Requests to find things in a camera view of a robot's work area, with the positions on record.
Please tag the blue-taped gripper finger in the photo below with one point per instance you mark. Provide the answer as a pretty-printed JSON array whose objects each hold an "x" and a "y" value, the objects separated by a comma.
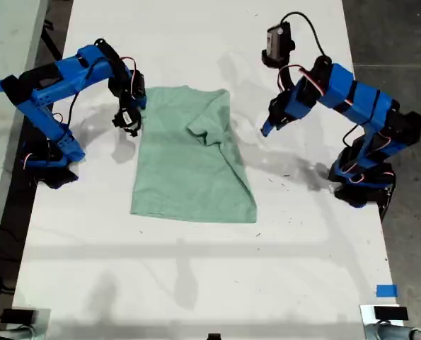
[
  {"x": 142, "y": 103},
  {"x": 268, "y": 127}
]

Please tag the pale green T-shirt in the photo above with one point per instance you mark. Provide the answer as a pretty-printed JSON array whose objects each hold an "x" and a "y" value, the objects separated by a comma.
[{"x": 182, "y": 177}]

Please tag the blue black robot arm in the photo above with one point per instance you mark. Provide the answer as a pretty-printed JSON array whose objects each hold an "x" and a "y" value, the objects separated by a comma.
[
  {"x": 358, "y": 95},
  {"x": 45, "y": 124}
]

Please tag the black table brace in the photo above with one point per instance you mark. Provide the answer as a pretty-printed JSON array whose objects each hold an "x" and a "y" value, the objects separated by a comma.
[{"x": 52, "y": 42}]

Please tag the pale side table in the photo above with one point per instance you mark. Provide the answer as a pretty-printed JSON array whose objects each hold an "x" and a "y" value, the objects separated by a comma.
[{"x": 5, "y": 42}]

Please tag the black table clamp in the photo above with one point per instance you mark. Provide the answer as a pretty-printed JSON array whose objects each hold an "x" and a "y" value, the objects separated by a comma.
[{"x": 387, "y": 203}]

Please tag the square blue tape piece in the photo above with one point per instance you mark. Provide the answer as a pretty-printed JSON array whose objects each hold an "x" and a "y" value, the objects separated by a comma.
[{"x": 387, "y": 291}]

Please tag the small black box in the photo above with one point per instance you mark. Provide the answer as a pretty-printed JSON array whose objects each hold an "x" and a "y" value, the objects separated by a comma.
[
  {"x": 19, "y": 316},
  {"x": 390, "y": 313}
]

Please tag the grey metal clamp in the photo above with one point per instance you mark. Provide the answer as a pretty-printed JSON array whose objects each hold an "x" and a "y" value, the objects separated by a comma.
[
  {"x": 12, "y": 334},
  {"x": 401, "y": 333}
]

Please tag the black camera stalk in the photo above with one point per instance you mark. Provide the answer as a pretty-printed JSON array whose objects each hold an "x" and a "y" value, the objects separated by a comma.
[
  {"x": 126, "y": 104},
  {"x": 280, "y": 79}
]

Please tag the black camera box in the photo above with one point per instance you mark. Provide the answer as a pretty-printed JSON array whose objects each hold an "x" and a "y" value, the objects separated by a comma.
[
  {"x": 277, "y": 42},
  {"x": 125, "y": 120}
]

